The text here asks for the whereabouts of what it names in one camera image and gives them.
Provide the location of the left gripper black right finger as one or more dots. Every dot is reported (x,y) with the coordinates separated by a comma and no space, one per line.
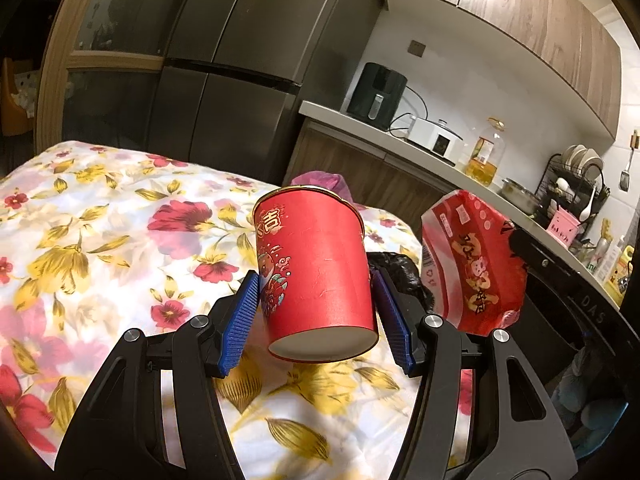
(515,432)

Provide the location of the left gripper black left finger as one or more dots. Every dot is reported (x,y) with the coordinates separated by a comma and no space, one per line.
(151,411)

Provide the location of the red snack packet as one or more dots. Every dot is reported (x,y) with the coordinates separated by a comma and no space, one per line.
(478,283)

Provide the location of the red paper cup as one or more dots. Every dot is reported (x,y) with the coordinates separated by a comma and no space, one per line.
(315,288)

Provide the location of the blue plastic glove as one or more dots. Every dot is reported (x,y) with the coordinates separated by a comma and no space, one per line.
(590,399)

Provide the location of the yellow bottle by sink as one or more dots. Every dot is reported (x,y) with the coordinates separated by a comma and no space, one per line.
(617,282)

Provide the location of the pink utensil box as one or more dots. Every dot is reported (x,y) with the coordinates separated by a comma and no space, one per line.
(563,227)

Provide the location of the white ladle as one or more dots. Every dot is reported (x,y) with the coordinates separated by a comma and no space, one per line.
(585,214)

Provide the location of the black dish rack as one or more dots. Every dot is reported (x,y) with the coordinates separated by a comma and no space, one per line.
(572,180)

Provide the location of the steel bowl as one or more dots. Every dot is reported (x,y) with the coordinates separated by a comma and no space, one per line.
(519,197)

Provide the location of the hanging spatula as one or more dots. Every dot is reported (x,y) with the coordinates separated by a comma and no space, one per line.
(624,184)

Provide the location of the cooking oil bottle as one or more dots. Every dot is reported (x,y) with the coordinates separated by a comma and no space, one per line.
(487,152)

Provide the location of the floral tablecloth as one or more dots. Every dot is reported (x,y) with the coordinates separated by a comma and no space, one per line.
(96,240)

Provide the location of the white rice cooker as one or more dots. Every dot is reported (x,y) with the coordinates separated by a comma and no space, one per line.
(436,138)

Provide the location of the wooden lower cabinet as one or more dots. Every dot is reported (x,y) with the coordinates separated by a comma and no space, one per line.
(375,177)

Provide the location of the wooden cabinet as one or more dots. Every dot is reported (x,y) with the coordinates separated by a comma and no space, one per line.
(557,46)
(375,177)

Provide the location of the pink plastic bag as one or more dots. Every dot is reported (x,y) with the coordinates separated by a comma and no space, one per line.
(335,183)

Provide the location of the black air fryer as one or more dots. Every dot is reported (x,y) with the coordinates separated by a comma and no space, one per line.
(377,95)

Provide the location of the wooden upper cabinet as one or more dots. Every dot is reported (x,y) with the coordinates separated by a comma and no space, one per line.
(557,46)

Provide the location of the orange chair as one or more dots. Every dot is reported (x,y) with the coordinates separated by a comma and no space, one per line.
(14,119)

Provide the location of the wooden glass door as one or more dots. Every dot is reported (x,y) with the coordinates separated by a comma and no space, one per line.
(101,69)

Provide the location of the grey refrigerator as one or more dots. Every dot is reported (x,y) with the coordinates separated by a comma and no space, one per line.
(236,72)

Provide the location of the wall socket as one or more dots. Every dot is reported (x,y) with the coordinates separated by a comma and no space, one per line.
(416,48)

